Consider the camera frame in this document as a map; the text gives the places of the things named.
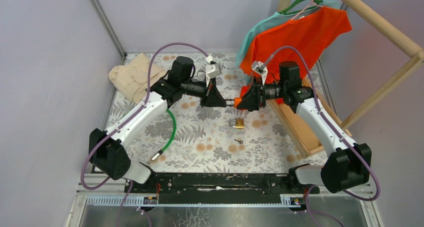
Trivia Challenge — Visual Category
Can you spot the green hanger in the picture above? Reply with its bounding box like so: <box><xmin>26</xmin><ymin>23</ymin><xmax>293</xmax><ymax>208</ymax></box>
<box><xmin>279</xmin><ymin>0</ymin><xmax>323</xmax><ymax>15</ymax></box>

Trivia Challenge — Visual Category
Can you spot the small silver key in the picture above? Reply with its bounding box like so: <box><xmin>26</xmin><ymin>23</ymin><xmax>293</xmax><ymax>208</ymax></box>
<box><xmin>234</xmin><ymin>139</ymin><xmax>244</xmax><ymax>145</ymax></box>

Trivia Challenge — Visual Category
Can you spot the wooden rack frame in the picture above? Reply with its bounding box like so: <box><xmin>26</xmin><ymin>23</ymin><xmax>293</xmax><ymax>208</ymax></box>
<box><xmin>270</xmin><ymin>0</ymin><xmax>424</xmax><ymax>159</ymax></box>

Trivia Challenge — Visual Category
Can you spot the brass padlock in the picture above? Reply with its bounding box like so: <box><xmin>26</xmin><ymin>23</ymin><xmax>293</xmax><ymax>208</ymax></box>
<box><xmin>228</xmin><ymin>118</ymin><xmax>245</xmax><ymax>129</ymax></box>

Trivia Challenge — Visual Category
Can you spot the orange t-shirt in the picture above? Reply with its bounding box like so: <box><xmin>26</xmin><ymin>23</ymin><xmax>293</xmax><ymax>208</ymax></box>
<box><xmin>241</xmin><ymin>6</ymin><xmax>352</xmax><ymax>84</ymax></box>

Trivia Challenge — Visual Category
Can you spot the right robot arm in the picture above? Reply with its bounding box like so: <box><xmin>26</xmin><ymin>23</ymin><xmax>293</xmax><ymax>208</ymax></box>
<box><xmin>234</xmin><ymin>61</ymin><xmax>372</xmax><ymax>193</ymax></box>

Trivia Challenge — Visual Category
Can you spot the floral table mat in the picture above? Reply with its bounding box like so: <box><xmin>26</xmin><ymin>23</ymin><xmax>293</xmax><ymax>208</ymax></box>
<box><xmin>105</xmin><ymin>52</ymin><xmax>336</xmax><ymax>175</ymax></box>

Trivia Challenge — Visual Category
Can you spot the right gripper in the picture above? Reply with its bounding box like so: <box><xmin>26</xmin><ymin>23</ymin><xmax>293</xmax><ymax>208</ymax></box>
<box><xmin>236</xmin><ymin>76</ymin><xmax>286</xmax><ymax>111</ymax></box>

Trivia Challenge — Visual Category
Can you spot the purple cable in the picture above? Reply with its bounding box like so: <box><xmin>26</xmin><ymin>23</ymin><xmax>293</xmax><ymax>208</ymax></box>
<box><xmin>80</xmin><ymin>42</ymin><xmax>210</xmax><ymax>191</ymax></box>
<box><xmin>263</xmin><ymin>45</ymin><xmax>382</xmax><ymax>203</ymax></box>

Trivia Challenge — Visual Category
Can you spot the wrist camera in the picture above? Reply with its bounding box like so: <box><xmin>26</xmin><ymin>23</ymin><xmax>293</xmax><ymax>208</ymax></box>
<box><xmin>204</xmin><ymin>55</ymin><xmax>222</xmax><ymax>86</ymax></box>
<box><xmin>251</xmin><ymin>60</ymin><xmax>268</xmax><ymax>86</ymax></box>

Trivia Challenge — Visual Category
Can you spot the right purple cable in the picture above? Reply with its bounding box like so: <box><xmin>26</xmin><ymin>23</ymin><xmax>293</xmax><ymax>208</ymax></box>
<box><xmin>263</xmin><ymin>45</ymin><xmax>382</xmax><ymax>203</ymax></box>

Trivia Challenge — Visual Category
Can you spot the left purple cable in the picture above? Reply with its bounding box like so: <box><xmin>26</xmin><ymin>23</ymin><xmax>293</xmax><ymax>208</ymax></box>
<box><xmin>80</xmin><ymin>42</ymin><xmax>210</xmax><ymax>191</ymax></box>

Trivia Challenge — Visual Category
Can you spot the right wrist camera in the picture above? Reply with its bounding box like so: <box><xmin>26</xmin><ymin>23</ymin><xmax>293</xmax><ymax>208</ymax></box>
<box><xmin>251</xmin><ymin>60</ymin><xmax>268</xmax><ymax>86</ymax></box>

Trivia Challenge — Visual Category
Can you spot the orange padlock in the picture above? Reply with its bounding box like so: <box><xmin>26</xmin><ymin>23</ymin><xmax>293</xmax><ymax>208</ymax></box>
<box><xmin>225</xmin><ymin>97</ymin><xmax>242</xmax><ymax>109</ymax></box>

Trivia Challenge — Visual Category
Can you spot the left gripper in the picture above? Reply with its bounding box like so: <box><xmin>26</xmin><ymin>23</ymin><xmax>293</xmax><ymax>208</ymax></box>
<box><xmin>179</xmin><ymin>74</ymin><xmax>227</xmax><ymax>108</ymax></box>

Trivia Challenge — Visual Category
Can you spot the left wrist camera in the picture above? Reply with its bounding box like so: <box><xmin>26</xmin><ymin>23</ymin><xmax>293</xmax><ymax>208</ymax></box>
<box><xmin>204</xmin><ymin>55</ymin><xmax>222</xmax><ymax>86</ymax></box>

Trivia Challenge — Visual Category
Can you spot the pink hanger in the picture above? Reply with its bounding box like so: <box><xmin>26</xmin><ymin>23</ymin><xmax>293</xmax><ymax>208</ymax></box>
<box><xmin>291</xmin><ymin>0</ymin><xmax>323</xmax><ymax>20</ymax></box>

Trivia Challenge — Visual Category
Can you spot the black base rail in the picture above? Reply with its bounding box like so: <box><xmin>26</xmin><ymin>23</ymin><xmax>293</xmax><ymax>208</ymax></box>
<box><xmin>124</xmin><ymin>172</ymin><xmax>311</xmax><ymax>205</ymax></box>

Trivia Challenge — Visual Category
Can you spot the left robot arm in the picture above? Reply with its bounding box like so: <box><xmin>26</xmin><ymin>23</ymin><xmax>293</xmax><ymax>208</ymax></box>
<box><xmin>88</xmin><ymin>56</ymin><xmax>227</xmax><ymax>193</ymax></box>

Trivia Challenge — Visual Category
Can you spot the teal t-shirt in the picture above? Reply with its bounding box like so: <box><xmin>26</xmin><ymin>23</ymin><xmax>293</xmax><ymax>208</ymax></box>
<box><xmin>235</xmin><ymin>0</ymin><xmax>340</xmax><ymax>68</ymax></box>

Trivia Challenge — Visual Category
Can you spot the green cable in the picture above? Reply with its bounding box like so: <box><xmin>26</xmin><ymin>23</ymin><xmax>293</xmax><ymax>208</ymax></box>
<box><xmin>148</xmin><ymin>109</ymin><xmax>177</xmax><ymax>164</ymax></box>

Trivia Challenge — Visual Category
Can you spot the beige cloth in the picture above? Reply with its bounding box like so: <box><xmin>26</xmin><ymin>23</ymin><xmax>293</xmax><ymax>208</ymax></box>
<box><xmin>108</xmin><ymin>53</ymin><xmax>150</xmax><ymax>104</ymax></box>

